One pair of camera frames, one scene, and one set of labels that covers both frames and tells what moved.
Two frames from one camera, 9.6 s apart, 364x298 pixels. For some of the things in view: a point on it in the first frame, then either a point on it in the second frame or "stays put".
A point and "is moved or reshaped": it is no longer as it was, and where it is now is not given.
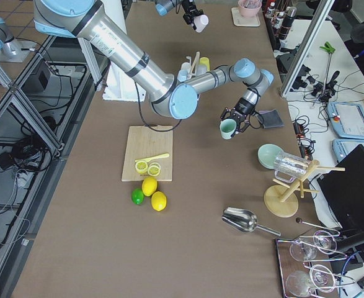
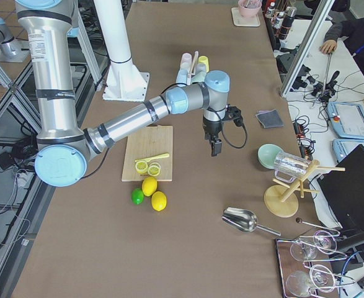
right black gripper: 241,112 → 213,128
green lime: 137,196 stays put
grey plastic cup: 201,69 stays put
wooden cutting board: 144,143 stays put
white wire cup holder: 193,69 stays put
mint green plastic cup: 227,127 is moved or reshaped
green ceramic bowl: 267,154 stays put
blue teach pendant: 348,120 stays put
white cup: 200,22 → 186,61
